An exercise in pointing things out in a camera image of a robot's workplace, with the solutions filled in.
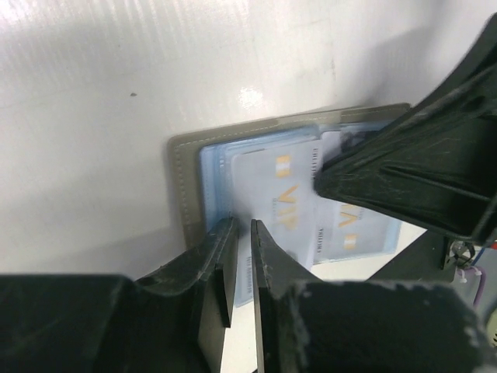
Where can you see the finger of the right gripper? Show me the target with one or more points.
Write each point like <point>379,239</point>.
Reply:
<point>435,165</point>

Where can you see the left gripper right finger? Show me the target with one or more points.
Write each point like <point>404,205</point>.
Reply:
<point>304,324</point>

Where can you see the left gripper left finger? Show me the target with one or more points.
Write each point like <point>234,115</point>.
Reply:
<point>172,320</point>

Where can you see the white VIP card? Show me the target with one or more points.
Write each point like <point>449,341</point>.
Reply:
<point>274,186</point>

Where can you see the grey leather card holder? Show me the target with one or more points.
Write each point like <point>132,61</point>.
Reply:
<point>183,152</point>

